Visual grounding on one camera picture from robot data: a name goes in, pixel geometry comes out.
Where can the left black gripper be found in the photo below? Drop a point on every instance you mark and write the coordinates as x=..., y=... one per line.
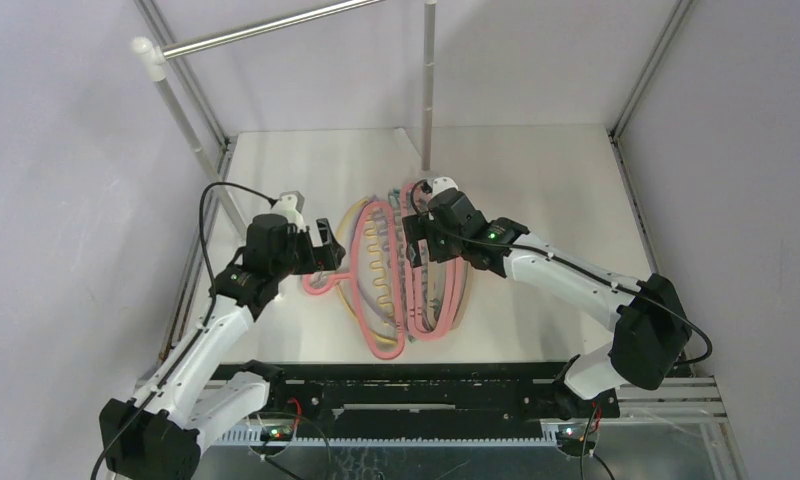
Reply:
x=318, y=258

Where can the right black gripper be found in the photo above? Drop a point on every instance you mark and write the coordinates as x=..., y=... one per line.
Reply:
x=424, y=237

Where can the pink plastic hanger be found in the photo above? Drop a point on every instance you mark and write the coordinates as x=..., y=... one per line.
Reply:
x=388, y=343
x=420, y=198
x=445, y=312

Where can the beige plastic hanger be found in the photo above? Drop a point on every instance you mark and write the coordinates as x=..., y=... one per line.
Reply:
x=456, y=294

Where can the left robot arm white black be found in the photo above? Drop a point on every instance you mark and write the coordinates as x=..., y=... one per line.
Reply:
x=163, y=430

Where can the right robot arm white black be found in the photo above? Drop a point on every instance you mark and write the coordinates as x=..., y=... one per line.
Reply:
x=645, y=317

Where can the left circuit board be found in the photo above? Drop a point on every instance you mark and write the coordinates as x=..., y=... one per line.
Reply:
x=276, y=434

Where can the circuit board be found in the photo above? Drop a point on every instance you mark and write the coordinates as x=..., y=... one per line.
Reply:
x=569, y=437
x=276, y=434

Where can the right circuit board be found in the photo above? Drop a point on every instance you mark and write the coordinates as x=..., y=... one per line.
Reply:
x=569, y=437

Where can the blue wire hanger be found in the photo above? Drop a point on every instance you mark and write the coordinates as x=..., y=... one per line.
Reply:
x=428, y=285

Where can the green wire hanger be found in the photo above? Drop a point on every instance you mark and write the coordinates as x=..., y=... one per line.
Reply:
x=420, y=292

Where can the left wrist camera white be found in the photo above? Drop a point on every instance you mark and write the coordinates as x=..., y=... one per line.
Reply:
x=290, y=205

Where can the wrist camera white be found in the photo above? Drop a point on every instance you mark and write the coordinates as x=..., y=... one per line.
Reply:
x=290, y=205
x=438, y=185

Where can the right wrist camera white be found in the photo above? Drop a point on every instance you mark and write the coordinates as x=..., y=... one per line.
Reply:
x=438, y=185

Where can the left aluminium frame post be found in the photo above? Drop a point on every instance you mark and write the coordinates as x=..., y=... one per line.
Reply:
x=162, y=32

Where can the aluminium frame post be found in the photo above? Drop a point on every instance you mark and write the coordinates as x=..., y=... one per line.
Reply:
x=162, y=32
x=656, y=56

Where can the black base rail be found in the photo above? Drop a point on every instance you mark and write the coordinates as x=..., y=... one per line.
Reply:
x=441, y=402

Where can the right aluminium frame post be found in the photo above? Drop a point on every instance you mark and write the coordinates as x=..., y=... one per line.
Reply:
x=656, y=56

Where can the silver clothes rack rail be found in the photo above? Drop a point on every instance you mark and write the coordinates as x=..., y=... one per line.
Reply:
x=239, y=33

